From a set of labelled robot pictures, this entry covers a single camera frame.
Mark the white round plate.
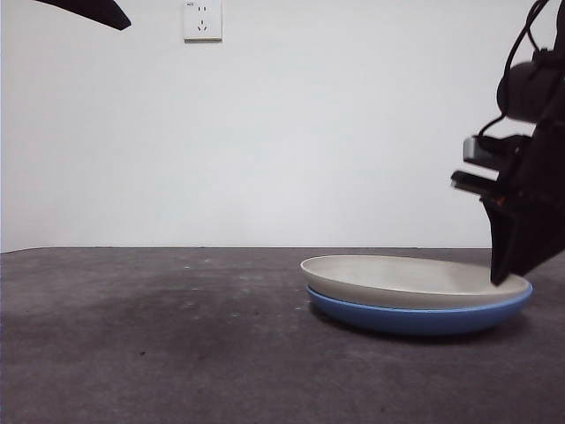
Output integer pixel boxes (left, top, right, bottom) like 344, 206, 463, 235
299, 254, 531, 310

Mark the blue round plate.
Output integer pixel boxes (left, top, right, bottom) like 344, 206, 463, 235
306, 282, 534, 337

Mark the right wrist grey camera box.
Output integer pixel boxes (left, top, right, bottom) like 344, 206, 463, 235
463, 135, 530, 170

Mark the white wall socket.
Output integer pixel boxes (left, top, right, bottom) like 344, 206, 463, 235
183, 0, 223, 44

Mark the thin black cable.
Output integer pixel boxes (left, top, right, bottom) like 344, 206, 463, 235
502, 0, 551, 77

